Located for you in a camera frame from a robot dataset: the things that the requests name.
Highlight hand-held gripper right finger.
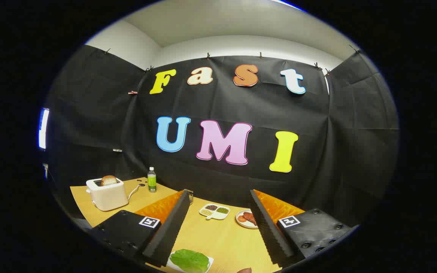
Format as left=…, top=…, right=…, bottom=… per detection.
left=250, top=189, right=358, bottom=268

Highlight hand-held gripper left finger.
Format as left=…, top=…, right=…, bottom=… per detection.
left=90, top=190, right=192, bottom=268

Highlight green lettuce leaf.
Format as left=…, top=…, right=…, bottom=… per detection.
left=170, top=249, right=210, bottom=273

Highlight red meat slices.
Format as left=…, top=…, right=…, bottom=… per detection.
left=237, top=212, right=258, bottom=226

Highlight white round meat plate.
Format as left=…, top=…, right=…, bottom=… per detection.
left=236, top=209, right=259, bottom=229

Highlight white divided bean dish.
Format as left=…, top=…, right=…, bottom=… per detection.
left=199, top=203, right=230, bottom=220

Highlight white leaf-shaped plate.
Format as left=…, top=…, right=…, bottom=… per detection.
left=167, top=256, right=214, bottom=273

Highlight white toaster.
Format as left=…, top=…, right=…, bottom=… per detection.
left=86, top=177, right=129, bottom=212

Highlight lit computer monitor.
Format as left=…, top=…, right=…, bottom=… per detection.
left=38, top=108, right=50, bottom=150

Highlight white toaster cable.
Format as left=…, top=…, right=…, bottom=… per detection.
left=127, top=184, right=146, bottom=201

